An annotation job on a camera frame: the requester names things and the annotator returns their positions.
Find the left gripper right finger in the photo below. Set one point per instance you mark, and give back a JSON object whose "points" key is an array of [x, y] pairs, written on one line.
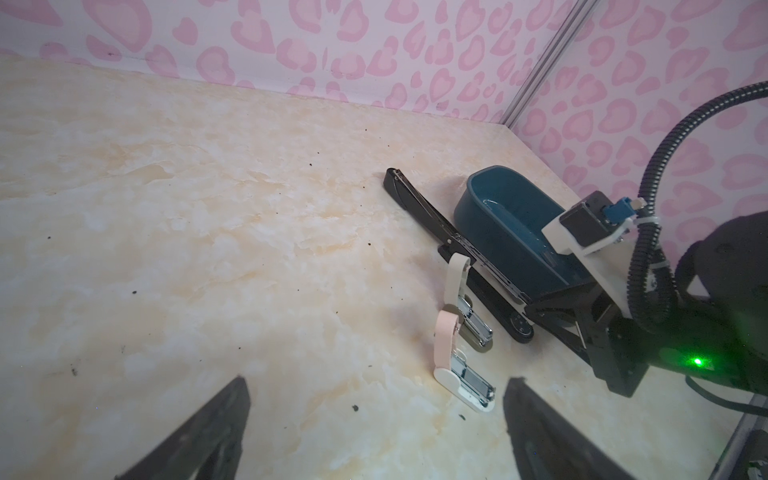
{"points": [[546, 446]]}

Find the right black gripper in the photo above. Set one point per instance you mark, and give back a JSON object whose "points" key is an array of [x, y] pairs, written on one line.
{"points": [[607, 344]]}

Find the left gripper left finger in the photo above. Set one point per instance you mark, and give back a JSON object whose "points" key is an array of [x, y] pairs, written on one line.
{"points": [[208, 445]]}

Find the pink small stapler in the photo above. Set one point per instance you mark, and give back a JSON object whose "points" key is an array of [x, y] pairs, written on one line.
{"points": [[452, 371]]}

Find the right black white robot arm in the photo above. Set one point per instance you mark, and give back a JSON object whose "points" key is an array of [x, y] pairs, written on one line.
{"points": [[707, 319]]}

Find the teal plastic tray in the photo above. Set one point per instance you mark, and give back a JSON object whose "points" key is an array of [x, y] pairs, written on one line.
{"points": [[502, 214]]}

